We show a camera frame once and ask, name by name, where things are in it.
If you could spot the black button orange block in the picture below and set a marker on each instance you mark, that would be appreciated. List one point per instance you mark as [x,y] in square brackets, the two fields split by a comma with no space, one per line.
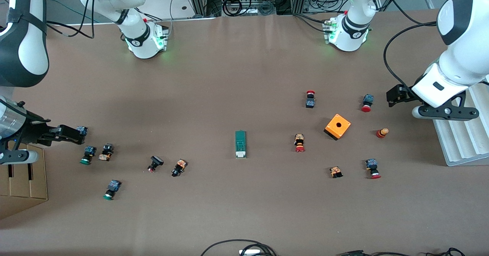
[180,166]

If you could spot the brown cardboard box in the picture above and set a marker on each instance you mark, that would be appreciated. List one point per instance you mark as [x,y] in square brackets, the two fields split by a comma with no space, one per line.
[19,189]

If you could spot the black square pushbutton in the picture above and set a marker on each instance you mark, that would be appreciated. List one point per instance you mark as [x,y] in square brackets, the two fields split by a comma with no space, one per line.
[156,160]

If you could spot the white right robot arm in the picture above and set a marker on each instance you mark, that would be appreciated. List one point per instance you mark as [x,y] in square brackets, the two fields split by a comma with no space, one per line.
[28,53]

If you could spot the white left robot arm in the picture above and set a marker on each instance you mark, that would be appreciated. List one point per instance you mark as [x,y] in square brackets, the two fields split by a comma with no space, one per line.
[464,63]

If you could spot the small orange black contact block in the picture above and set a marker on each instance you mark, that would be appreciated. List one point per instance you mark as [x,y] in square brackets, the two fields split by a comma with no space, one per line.
[335,171]

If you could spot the green pushbutton blue block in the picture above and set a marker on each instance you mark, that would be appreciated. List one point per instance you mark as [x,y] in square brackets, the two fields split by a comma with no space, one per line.
[83,130]
[89,151]
[113,186]

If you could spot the green circuit board module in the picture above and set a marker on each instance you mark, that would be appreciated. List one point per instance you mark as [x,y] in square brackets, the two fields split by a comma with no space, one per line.
[240,141]

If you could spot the orange button enclosure box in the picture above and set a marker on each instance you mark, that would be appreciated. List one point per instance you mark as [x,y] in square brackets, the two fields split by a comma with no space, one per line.
[344,130]

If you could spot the red button black block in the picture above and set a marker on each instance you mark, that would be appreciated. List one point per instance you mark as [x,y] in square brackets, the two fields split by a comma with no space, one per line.
[310,103]

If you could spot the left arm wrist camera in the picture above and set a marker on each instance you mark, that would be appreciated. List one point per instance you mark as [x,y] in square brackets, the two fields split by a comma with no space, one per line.
[447,112]

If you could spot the white ribbed tray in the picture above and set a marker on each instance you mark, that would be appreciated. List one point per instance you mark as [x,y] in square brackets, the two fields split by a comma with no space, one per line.
[462,145]

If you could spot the white panel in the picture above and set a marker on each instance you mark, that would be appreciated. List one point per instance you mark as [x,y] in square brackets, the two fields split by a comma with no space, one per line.
[191,4]

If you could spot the red button orange block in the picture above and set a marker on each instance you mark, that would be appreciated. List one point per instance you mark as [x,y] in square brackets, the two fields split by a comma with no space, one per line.
[299,139]

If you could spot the red orange knob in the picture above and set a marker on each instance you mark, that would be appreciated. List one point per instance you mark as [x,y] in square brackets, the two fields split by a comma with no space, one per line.
[381,133]

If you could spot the red button blue block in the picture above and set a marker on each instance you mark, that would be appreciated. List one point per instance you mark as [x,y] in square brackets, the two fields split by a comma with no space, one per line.
[371,165]
[368,99]

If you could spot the white plug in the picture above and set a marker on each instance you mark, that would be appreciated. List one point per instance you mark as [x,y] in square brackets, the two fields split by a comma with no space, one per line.
[250,252]

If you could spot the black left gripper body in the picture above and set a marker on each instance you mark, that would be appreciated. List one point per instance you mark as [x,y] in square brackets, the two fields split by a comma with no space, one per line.
[400,94]

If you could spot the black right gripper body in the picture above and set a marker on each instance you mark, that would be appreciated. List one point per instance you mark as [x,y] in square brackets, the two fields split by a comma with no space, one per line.
[33,132]

